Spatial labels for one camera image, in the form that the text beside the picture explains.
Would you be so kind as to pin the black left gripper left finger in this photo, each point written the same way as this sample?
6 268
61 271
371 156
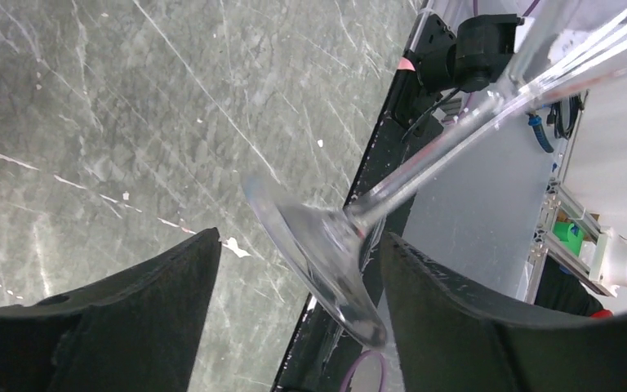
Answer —
136 330

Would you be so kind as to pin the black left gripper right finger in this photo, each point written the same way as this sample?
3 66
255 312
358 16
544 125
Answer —
454 334

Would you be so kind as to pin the clear wine glass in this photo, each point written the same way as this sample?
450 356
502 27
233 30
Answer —
566 48

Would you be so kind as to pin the aluminium rail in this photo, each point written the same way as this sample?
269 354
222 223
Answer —
560 205

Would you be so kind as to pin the green object on frame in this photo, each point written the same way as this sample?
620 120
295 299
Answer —
570 235

